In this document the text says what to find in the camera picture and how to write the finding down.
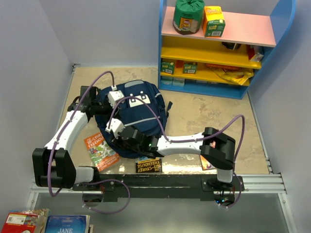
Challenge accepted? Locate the navy blue school backpack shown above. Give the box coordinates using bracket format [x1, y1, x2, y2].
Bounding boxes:
[95, 80, 173, 159]

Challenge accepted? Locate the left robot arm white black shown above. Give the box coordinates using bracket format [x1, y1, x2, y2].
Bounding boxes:
[32, 86, 115, 190]

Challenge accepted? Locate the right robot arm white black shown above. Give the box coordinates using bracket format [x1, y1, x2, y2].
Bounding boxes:
[105, 126, 236, 191]

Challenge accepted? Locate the yellow snack bag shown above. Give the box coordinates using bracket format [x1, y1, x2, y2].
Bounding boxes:
[205, 63, 254, 85]

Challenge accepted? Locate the black 169-storey treehouse book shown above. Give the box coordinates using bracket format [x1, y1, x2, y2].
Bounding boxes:
[135, 157, 162, 173]

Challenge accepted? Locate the orange 78-storey treehouse book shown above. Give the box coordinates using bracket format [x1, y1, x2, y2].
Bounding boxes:
[84, 133, 120, 172]

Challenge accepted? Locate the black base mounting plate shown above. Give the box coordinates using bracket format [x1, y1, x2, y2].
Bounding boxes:
[72, 173, 246, 202]

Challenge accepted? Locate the left small green box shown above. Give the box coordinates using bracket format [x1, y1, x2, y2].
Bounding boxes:
[160, 58, 175, 74]

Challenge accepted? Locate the small green box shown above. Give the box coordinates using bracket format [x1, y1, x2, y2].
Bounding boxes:
[160, 58, 175, 74]
[183, 62, 198, 74]

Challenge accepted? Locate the purple Roald Dahl book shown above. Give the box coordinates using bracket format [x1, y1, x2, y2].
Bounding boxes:
[200, 141, 216, 170]

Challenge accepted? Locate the right small green box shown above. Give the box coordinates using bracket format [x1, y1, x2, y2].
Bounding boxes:
[183, 62, 198, 74]

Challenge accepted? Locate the blue Jane book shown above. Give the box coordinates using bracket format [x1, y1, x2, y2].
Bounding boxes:
[45, 215, 94, 233]

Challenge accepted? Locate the colourful blue toy shelf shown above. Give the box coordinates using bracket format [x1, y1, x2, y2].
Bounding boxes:
[158, 0, 296, 99]

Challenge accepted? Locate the green wrapped tissue roll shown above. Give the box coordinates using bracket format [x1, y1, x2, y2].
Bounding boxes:
[173, 0, 205, 35]

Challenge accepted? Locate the red book bottom left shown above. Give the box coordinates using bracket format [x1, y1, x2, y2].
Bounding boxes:
[1, 209, 50, 233]

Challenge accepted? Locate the orange green carton box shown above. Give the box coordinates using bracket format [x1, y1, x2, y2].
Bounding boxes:
[202, 6, 225, 37]

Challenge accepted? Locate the red white packet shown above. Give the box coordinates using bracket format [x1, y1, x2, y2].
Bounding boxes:
[246, 45, 264, 62]

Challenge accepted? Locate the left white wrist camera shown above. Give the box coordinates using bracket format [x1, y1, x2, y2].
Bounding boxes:
[107, 90, 124, 108]

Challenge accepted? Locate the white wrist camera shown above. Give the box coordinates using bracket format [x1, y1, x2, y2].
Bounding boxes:
[105, 118, 125, 139]
[107, 90, 124, 108]

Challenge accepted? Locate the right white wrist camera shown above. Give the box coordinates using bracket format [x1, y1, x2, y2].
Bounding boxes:
[105, 118, 125, 139]

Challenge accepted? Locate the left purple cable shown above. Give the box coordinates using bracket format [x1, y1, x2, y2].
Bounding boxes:
[47, 70, 132, 215]

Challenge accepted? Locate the purple cable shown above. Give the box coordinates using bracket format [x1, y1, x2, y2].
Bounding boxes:
[108, 96, 245, 209]
[47, 70, 132, 215]

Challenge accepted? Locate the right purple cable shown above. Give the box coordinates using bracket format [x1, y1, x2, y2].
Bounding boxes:
[108, 96, 245, 209]

